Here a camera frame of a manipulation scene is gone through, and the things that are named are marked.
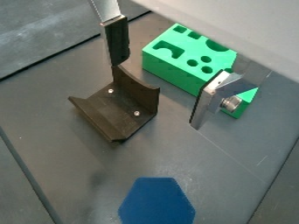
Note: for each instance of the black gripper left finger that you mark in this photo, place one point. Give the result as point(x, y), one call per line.
point(114, 29)

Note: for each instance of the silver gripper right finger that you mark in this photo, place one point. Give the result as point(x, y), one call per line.
point(218, 94)

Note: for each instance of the green shape sorter board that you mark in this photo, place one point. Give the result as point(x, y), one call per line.
point(186, 58)

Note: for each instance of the blue hexagon object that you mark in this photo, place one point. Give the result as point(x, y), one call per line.
point(157, 202)

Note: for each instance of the black curved holder stand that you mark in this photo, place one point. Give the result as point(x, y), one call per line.
point(121, 107)

